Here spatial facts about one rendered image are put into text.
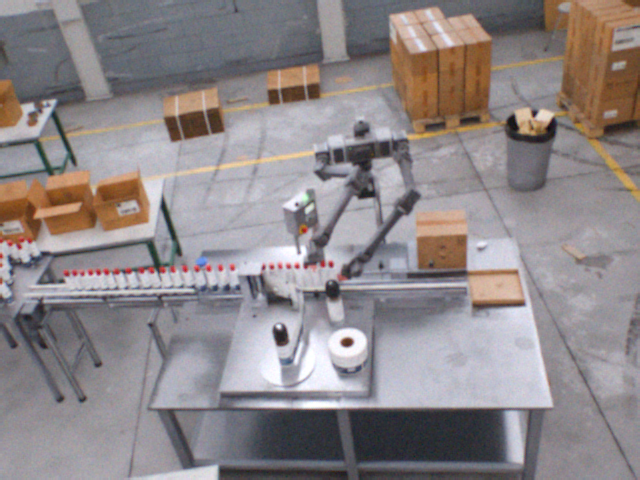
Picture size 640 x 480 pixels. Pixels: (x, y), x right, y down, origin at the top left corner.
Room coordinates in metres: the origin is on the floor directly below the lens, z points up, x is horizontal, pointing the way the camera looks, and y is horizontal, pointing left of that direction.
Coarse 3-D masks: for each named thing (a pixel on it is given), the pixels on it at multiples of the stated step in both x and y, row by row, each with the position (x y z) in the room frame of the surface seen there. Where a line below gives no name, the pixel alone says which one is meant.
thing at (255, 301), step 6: (240, 276) 2.89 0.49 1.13; (252, 276) 2.90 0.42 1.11; (258, 276) 2.90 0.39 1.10; (240, 282) 2.89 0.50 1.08; (246, 282) 2.89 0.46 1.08; (252, 282) 2.88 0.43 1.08; (258, 282) 2.90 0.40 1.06; (240, 288) 2.90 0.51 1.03; (246, 288) 2.89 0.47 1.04; (258, 288) 2.96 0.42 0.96; (246, 294) 2.89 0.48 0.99; (252, 294) 2.91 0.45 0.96; (258, 294) 2.92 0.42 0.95; (264, 294) 2.91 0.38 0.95; (246, 300) 2.89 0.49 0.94; (252, 300) 2.88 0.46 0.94; (258, 300) 2.88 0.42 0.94; (264, 300) 2.87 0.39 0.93; (252, 306) 2.88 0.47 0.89; (258, 306) 2.88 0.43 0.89
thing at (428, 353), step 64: (256, 256) 3.42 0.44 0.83; (384, 256) 3.21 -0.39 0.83; (512, 256) 3.02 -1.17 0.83; (192, 320) 2.91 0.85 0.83; (384, 320) 2.65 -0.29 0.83; (448, 320) 2.57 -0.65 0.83; (512, 320) 2.49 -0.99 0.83; (192, 384) 2.41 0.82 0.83; (384, 384) 2.20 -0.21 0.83; (448, 384) 2.13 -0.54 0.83; (512, 384) 2.07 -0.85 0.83
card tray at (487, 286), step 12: (468, 276) 2.90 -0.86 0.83; (480, 276) 2.88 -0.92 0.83; (492, 276) 2.86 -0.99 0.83; (504, 276) 2.85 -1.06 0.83; (516, 276) 2.83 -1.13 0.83; (480, 288) 2.78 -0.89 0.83; (492, 288) 2.76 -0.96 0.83; (504, 288) 2.75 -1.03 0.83; (516, 288) 2.73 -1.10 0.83; (480, 300) 2.65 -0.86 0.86; (492, 300) 2.64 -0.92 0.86; (504, 300) 2.63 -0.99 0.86; (516, 300) 2.62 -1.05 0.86
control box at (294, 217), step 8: (296, 200) 3.07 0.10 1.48; (304, 200) 3.05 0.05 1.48; (288, 208) 3.00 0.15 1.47; (296, 208) 2.99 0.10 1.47; (288, 216) 3.01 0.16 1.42; (296, 216) 2.97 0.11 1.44; (304, 216) 3.01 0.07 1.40; (288, 224) 3.02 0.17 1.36; (296, 224) 2.97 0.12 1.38; (304, 224) 3.00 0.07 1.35; (312, 224) 3.04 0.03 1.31; (288, 232) 3.02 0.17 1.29; (296, 232) 2.98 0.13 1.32
